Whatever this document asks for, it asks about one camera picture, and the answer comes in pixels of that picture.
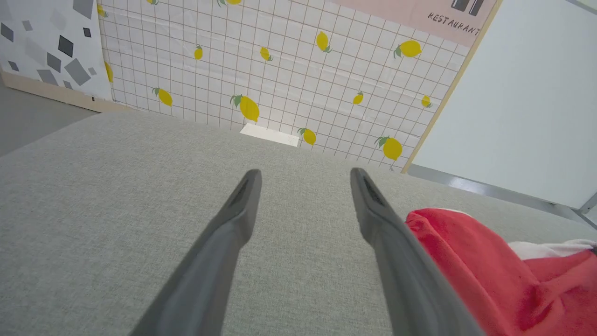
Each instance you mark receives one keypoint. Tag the red and white garment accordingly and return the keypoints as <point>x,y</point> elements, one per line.
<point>466,266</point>

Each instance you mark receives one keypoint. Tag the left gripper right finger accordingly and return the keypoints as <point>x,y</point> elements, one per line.
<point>401,270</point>

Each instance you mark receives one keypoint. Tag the small white box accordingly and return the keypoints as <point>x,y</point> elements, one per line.
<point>270,135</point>

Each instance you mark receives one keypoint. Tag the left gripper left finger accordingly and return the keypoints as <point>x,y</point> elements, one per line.
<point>210,270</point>

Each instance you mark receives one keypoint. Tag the lemon and bottle print panel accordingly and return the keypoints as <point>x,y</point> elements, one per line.
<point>284,70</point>

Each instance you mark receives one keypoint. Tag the grey terrazzo print panel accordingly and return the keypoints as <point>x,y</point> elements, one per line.
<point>42,37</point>

